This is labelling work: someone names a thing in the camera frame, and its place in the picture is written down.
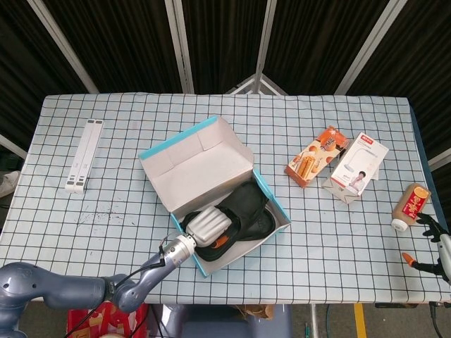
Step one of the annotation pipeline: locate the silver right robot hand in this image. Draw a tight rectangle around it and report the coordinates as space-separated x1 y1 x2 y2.
401 212 451 282

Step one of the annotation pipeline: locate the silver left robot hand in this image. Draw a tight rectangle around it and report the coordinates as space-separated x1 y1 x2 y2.
185 206 235 249

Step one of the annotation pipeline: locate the light blue shoe box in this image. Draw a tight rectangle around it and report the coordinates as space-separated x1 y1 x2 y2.
137 115 292 279

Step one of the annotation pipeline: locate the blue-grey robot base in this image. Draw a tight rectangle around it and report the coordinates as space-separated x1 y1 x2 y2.
151 304 293 338

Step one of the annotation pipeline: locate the orange snack box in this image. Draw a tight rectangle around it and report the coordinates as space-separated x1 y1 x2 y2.
284 125 350 190

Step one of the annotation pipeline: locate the white lamp box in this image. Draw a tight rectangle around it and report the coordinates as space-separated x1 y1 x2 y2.
321 132 390 206

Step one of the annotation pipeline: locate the white shoe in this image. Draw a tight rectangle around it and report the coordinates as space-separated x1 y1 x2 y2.
0 170 21 198

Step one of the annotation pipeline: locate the bottle with orange label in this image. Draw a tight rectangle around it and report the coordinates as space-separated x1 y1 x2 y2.
391 182 433 232

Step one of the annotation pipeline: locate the brown paper bag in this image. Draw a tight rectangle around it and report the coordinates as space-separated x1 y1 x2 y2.
235 304 276 322

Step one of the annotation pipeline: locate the light blue checked tablecloth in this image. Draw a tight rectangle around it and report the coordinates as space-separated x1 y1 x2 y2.
0 92 451 306

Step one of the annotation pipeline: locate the white table leg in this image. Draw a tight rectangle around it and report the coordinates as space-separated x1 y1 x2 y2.
309 304 320 338

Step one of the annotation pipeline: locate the red patterned bag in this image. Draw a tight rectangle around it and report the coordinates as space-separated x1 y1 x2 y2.
66 301 149 338

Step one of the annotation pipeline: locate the white folding stand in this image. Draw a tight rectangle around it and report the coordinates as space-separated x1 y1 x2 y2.
64 118 106 194

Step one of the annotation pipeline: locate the black cable with plug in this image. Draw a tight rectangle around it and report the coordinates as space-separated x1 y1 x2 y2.
426 300 451 338

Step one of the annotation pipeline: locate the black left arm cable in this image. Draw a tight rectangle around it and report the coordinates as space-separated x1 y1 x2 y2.
66 244 168 338

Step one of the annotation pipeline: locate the black partition screen white frame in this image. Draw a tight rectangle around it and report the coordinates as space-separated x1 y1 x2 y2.
0 0 451 166

